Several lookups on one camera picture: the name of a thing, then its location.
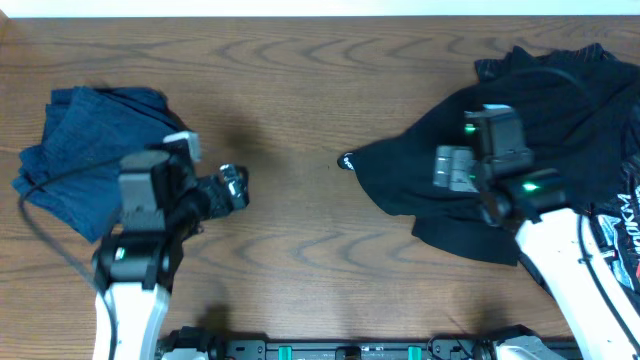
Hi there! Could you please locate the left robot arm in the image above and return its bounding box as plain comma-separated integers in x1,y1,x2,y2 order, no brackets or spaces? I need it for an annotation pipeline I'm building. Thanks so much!
93,150,249,359

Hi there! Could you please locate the plain black t-shirt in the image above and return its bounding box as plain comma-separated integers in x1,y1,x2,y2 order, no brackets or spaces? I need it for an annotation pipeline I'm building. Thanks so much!
338,44,639,265

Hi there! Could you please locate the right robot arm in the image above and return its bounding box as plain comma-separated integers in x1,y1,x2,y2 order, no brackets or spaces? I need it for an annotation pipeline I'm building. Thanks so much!
433,105,639,359

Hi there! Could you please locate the folded blue garment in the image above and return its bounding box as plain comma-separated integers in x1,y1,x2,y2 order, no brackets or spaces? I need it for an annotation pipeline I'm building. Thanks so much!
12,87,182,243

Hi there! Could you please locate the black patterned shirt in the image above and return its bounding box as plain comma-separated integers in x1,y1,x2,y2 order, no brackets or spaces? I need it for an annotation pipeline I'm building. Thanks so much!
474,43,639,293

